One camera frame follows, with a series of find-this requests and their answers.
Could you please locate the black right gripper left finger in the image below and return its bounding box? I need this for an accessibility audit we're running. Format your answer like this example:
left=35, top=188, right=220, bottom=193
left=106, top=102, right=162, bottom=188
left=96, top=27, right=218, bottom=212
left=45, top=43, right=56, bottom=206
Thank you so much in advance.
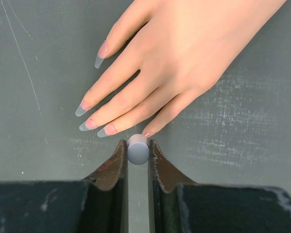
left=78, top=139, right=128, bottom=233

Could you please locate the mannequin hand with nails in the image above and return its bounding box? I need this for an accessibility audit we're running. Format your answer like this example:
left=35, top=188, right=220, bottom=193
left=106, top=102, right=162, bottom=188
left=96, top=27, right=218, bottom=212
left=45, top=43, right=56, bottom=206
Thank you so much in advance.
left=75, top=0, right=284, bottom=138

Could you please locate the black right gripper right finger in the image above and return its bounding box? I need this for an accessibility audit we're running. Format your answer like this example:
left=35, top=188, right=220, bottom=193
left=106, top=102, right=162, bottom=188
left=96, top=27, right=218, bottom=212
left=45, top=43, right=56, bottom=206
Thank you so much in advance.
left=148, top=139, right=195, bottom=233

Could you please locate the white nail polish brush cap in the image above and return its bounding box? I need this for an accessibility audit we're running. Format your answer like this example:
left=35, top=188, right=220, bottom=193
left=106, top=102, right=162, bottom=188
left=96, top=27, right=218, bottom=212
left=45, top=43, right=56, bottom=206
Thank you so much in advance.
left=128, top=134, right=149, bottom=165

